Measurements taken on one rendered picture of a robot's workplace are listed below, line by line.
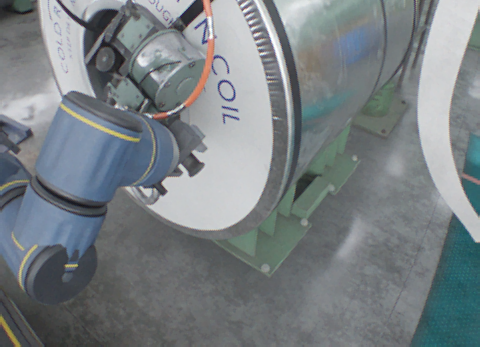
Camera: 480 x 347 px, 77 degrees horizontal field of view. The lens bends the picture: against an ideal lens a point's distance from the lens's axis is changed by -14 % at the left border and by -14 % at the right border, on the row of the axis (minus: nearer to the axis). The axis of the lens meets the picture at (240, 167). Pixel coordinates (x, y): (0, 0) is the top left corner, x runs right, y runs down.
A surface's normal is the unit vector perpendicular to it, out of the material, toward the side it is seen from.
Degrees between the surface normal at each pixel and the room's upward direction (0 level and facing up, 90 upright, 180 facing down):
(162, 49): 37
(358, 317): 0
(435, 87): 89
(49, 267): 84
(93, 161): 72
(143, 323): 0
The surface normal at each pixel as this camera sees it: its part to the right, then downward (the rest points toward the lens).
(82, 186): 0.48, 0.32
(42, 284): 0.70, 0.44
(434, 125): -0.81, 0.40
